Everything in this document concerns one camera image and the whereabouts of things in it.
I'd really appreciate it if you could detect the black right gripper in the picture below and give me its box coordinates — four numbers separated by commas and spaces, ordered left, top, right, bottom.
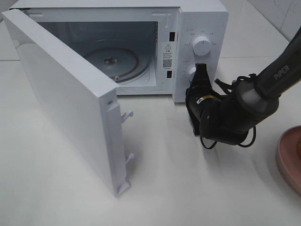
185, 63, 221, 135

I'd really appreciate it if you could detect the white microwave door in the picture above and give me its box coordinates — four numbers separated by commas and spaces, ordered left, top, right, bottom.
3, 9, 133, 196

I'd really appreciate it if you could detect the pink round plate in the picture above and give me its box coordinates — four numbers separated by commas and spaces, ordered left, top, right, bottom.
276, 125, 301, 194

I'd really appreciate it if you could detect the burger with lettuce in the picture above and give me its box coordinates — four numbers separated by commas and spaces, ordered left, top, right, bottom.
296, 138, 301, 159

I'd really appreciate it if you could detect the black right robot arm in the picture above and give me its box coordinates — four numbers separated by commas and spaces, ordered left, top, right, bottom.
185, 31, 301, 149

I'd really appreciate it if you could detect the lower white timer knob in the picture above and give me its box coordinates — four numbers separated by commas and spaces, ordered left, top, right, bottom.
187, 66, 196, 82

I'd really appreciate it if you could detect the upper white power knob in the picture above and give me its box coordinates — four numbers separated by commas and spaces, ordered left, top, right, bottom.
192, 34, 212, 56

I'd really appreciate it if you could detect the white microwave oven body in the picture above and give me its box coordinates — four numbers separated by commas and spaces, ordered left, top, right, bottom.
8, 0, 229, 103

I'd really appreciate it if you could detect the glass microwave turntable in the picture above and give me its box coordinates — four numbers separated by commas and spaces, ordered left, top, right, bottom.
84, 47, 139, 82

